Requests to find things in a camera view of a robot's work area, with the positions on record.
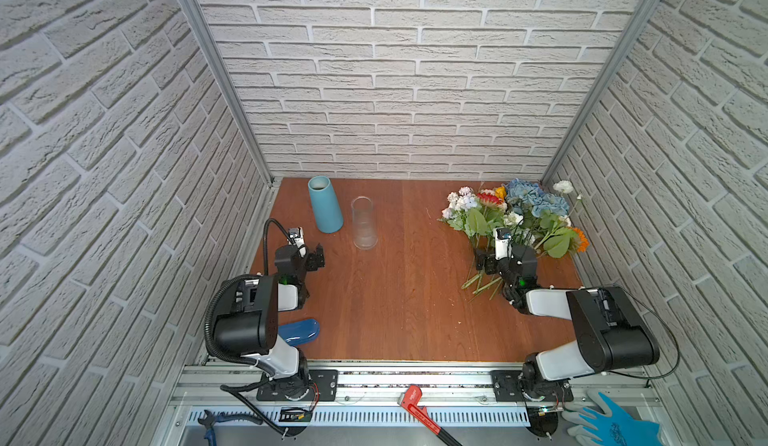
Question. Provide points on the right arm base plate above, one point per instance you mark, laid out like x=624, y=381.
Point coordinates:
x=519, y=386

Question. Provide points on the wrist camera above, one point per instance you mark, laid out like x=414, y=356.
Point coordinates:
x=502, y=243
x=296, y=237

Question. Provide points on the pale blue rose bunch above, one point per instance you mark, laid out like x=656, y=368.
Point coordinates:
x=523, y=193

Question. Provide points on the red pipe wrench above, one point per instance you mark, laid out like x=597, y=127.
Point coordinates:
x=409, y=401

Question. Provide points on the white green mixed bouquet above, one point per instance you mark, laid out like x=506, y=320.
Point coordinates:
x=549, y=236

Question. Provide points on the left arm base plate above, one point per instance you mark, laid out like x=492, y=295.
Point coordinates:
x=319, y=385

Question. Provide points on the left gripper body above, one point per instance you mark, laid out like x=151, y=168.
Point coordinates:
x=312, y=257

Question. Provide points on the dark blue oval dish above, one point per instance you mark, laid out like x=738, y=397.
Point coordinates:
x=299, y=333

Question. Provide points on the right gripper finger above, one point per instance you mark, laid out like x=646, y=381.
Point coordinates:
x=484, y=261
x=502, y=266

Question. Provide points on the pink lilac flower bouquet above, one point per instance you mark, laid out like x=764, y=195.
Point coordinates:
x=460, y=204

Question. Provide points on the blue work glove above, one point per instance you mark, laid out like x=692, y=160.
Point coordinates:
x=609, y=424

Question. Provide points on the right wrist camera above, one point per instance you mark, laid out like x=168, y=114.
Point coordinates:
x=502, y=243

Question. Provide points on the clear ribbed glass vase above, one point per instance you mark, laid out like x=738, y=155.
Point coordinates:
x=364, y=225

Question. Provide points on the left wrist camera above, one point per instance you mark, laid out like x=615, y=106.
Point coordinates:
x=296, y=237

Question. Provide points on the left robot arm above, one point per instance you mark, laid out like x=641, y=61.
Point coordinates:
x=241, y=324

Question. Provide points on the orange flower at right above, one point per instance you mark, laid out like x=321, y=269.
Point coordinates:
x=579, y=242

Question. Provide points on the teal ceramic vase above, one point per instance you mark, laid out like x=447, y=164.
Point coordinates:
x=325, y=205

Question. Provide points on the red gerbera flower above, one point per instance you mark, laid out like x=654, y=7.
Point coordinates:
x=490, y=200

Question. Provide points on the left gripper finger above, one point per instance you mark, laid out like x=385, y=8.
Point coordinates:
x=316, y=258
x=303, y=252

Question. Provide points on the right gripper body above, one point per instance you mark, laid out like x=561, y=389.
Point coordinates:
x=495, y=263

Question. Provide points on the blue handled pliers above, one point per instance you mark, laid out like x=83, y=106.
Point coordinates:
x=209, y=420

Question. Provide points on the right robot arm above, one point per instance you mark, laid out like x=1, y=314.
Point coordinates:
x=609, y=332

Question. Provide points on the blue hydrangea flower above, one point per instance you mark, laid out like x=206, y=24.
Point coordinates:
x=551, y=204

